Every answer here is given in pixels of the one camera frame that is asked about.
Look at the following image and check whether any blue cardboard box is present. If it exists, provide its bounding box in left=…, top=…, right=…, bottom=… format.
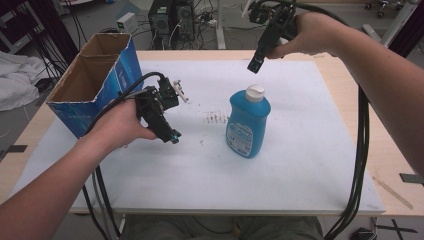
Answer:
left=45, top=32, right=144, bottom=139

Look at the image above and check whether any small white box device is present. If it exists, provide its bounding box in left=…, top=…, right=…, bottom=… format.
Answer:
left=116, top=12, right=138, bottom=34

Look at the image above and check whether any white cloth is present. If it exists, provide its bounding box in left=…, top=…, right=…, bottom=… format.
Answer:
left=0, top=51, right=51, bottom=113

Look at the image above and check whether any blue bottle with white cap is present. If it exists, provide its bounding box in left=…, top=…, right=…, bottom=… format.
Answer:
left=225, top=84, right=272, bottom=159

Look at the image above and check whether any black office stool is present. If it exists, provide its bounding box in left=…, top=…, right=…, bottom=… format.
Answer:
left=364, top=0, right=407, bottom=20

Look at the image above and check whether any black computer tower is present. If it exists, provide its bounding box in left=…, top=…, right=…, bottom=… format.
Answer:
left=148, top=0, right=176, bottom=51
left=173, top=0, right=196, bottom=43

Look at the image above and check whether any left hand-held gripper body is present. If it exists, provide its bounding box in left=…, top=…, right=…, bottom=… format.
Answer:
left=134, top=71, right=190, bottom=122

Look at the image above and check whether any white foam mat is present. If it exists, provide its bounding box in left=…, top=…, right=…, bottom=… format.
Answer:
left=9, top=59, right=386, bottom=216

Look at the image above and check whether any grey metal rack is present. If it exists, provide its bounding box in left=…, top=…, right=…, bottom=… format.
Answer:
left=0, top=9, right=42, bottom=55

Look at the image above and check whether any black frame pole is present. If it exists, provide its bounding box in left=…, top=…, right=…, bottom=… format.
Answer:
left=28, top=0, right=80, bottom=65
left=388, top=0, right=424, bottom=58

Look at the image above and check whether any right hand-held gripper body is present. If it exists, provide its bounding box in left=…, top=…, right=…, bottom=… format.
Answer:
left=246, top=0, right=299, bottom=42

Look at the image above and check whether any white desk leg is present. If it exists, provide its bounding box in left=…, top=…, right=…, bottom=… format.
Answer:
left=362, top=0, right=421, bottom=48

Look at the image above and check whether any person's right hand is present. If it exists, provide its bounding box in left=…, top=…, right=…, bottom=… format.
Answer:
left=266, top=11, right=352, bottom=61

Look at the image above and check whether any person's left hand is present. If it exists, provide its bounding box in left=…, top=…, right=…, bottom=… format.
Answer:
left=84, top=98, right=158, bottom=154

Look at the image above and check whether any black tape strip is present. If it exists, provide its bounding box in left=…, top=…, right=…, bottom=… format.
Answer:
left=399, top=172, right=424, bottom=185
left=0, top=144, right=29, bottom=160

